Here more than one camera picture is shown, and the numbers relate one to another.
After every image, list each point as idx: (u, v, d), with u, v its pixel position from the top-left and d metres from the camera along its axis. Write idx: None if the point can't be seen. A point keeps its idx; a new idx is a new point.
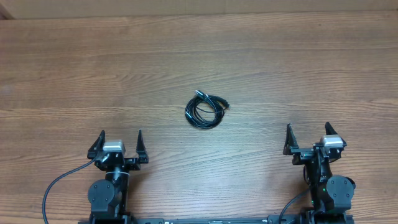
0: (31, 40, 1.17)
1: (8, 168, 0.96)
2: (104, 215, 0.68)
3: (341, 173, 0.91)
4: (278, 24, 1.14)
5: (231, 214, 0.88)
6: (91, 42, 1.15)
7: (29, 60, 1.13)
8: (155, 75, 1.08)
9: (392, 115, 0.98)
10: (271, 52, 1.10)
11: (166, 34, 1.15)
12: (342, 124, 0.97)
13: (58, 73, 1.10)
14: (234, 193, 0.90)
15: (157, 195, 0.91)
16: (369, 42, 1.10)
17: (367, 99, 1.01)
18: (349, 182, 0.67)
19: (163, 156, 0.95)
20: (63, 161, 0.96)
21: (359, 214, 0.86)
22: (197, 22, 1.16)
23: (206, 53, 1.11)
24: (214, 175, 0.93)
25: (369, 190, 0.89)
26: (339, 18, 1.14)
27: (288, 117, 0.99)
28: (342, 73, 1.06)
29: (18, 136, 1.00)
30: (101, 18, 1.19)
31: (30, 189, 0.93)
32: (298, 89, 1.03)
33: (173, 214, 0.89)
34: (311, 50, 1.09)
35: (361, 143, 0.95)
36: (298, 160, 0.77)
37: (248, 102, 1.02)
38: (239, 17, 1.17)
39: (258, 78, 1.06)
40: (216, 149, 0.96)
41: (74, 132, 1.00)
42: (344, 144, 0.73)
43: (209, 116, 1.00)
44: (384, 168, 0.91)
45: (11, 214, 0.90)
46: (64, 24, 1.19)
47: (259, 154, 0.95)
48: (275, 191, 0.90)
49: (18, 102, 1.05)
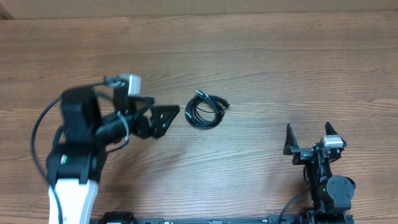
0: (31, 39, 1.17)
1: (7, 168, 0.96)
2: (74, 118, 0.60)
3: (341, 173, 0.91)
4: (278, 24, 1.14)
5: (231, 214, 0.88)
6: (91, 42, 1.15)
7: (28, 60, 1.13)
8: (155, 75, 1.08)
9: (392, 116, 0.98)
10: (271, 52, 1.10)
11: (166, 33, 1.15)
12: (342, 124, 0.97)
13: (58, 73, 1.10)
14: (234, 193, 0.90)
15: (157, 195, 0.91)
16: (370, 42, 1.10)
17: (367, 99, 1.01)
18: (349, 182, 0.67)
19: (162, 156, 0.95)
20: None
21: (359, 213, 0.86)
22: (197, 22, 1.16)
23: (206, 53, 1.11)
24: (214, 175, 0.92)
25: (369, 190, 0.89)
26: (339, 19, 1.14)
27: (288, 117, 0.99)
28: (342, 72, 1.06)
29: (18, 136, 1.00)
30: (101, 18, 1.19)
31: (30, 189, 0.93)
32: (298, 89, 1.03)
33: (173, 214, 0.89)
34: (311, 50, 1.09)
35: (361, 142, 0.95)
36: (298, 160, 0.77)
37: (248, 102, 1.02)
38: (239, 17, 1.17)
39: (258, 79, 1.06)
40: (216, 149, 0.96)
41: None
42: (345, 144, 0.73)
43: (209, 116, 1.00)
44: (384, 168, 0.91)
45: (11, 214, 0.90)
46: (64, 24, 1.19)
47: (259, 154, 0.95)
48: (275, 191, 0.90)
49: (18, 102, 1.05)
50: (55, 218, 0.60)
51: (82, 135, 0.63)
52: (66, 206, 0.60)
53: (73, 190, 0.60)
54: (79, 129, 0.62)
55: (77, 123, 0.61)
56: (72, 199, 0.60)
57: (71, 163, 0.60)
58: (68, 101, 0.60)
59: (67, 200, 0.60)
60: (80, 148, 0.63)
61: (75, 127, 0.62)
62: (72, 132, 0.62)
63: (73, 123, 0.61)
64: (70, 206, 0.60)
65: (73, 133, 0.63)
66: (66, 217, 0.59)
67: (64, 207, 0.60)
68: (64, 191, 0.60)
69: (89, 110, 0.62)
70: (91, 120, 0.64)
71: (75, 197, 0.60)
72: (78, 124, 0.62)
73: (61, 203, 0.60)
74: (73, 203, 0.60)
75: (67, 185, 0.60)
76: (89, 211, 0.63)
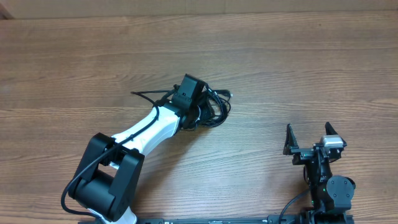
0: (30, 39, 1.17)
1: (8, 168, 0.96)
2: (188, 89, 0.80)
3: (341, 173, 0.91)
4: (278, 24, 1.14)
5: (231, 214, 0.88)
6: (91, 42, 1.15)
7: (28, 60, 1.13)
8: (155, 75, 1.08)
9: (392, 116, 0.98)
10: (271, 52, 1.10)
11: (167, 33, 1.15)
12: (342, 124, 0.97)
13: (58, 73, 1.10)
14: (235, 193, 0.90)
15: (157, 195, 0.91)
16: (370, 42, 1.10)
17: (367, 99, 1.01)
18: (349, 182, 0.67)
19: (163, 156, 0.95)
20: (63, 161, 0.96)
21: (359, 213, 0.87)
22: (197, 22, 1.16)
23: (206, 53, 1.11)
24: (214, 175, 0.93)
25: (369, 190, 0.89)
26: (339, 18, 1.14)
27: (288, 117, 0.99)
28: (342, 73, 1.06)
29: (18, 136, 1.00)
30: (101, 18, 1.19)
31: (31, 189, 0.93)
32: (298, 89, 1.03)
33: (173, 214, 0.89)
34: (311, 49, 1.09)
35: (361, 142, 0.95)
36: (298, 160, 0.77)
37: (248, 102, 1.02)
38: (239, 17, 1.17)
39: (259, 78, 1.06)
40: (216, 149, 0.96)
41: (74, 132, 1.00)
42: (344, 144, 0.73)
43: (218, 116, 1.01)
44: (384, 168, 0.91)
45: (11, 214, 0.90)
46: (64, 24, 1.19)
47: (259, 154, 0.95)
48: (275, 191, 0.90)
49: (18, 102, 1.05)
50: (149, 119, 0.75)
51: (183, 99, 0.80)
52: (163, 115, 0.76)
53: (170, 112, 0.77)
54: (186, 94, 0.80)
55: (187, 91, 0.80)
56: (168, 114, 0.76)
57: (171, 107, 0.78)
58: (189, 76, 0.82)
59: (166, 113, 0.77)
60: (181, 108, 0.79)
61: (183, 93, 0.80)
62: (178, 95, 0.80)
63: (184, 89, 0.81)
64: (166, 116, 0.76)
65: (179, 97, 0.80)
66: (160, 119, 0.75)
67: (163, 115, 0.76)
68: (166, 109, 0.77)
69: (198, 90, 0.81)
70: (195, 98, 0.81)
71: (170, 114, 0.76)
72: (186, 93, 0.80)
73: (161, 112, 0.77)
74: (168, 116, 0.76)
75: (166, 111, 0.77)
76: (163, 136, 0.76)
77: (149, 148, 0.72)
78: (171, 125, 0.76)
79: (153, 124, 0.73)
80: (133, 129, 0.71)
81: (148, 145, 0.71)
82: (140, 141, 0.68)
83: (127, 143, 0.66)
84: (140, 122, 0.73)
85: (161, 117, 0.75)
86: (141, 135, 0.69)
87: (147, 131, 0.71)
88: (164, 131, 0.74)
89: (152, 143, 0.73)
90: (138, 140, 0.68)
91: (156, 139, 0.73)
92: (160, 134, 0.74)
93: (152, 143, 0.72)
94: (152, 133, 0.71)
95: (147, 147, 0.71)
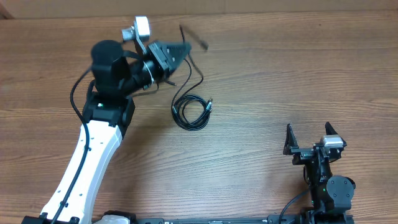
0: (30, 39, 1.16)
1: (7, 168, 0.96)
2: (107, 78, 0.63)
3: (341, 173, 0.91)
4: (278, 24, 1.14)
5: (231, 214, 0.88)
6: (91, 42, 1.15)
7: (28, 60, 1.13)
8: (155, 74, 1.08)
9: (392, 116, 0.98)
10: (271, 52, 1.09)
11: (166, 33, 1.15)
12: (342, 124, 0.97)
13: (57, 73, 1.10)
14: (234, 193, 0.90)
15: (157, 195, 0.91)
16: (370, 42, 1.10)
17: (367, 99, 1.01)
18: (349, 182, 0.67)
19: (163, 156, 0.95)
20: (63, 161, 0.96)
21: (359, 213, 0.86)
22: (197, 22, 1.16)
23: (206, 53, 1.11)
24: (214, 175, 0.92)
25: (369, 190, 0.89)
26: (340, 18, 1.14)
27: (288, 117, 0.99)
28: (342, 72, 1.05)
29: (17, 136, 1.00)
30: (101, 18, 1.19)
31: (30, 189, 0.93)
32: (298, 89, 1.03)
33: (173, 214, 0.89)
34: (311, 49, 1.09)
35: (361, 142, 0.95)
36: (298, 160, 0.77)
37: (248, 102, 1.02)
38: (239, 16, 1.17)
39: (258, 79, 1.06)
40: (216, 149, 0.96)
41: (74, 132, 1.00)
42: (344, 144, 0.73)
43: (219, 116, 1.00)
44: (384, 168, 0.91)
45: (11, 214, 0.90)
46: (64, 24, 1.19)
47: (259, 154, 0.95)
48: (275, 191, 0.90)
49: (18, 102, 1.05)
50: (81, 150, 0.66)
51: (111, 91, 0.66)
52: (94, 138, 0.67)
53: (104, 127, 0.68)
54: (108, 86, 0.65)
55: (107, 82, 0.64)
56: (102, 133, 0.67)
57: (107, 109, 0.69)
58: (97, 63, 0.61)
59: (97, 134, 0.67)
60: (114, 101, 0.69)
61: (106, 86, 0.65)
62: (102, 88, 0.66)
63: (103, 82, 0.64)
64: (99, 138, 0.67)
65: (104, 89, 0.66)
66: (92, 148, 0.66)
67: (92, 139, 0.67)
68: (96, 126, 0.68)
69: (120, 69, 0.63)
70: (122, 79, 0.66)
71: (104, 132, 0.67)
72: (109, 84, 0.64)
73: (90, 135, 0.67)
74: (101, 137, 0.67)
75: (99, 126, 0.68)
76: (108, 158, 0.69)
77: (95, 186, 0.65)
78: (109, 145, 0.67)
79: (85, 160, 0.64)
80: (63, 184, 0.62)
81: (91, 191, 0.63)
82: (76, 197, 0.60)
83: (61, 213, 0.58)
84: (69, 168, 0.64)
85: (92, 144, 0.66)
86: (76, 189, 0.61)
87: (81, 177, 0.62)
88: (104, 156, 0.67)
89: (96, 182, 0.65)
90: (75, 198, 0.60)
91: (97, 175, 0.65)
92: (101, 163, 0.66)
93: (96, 180, 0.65)
94: (89, 175, 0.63)
95: (92, 190, 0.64)
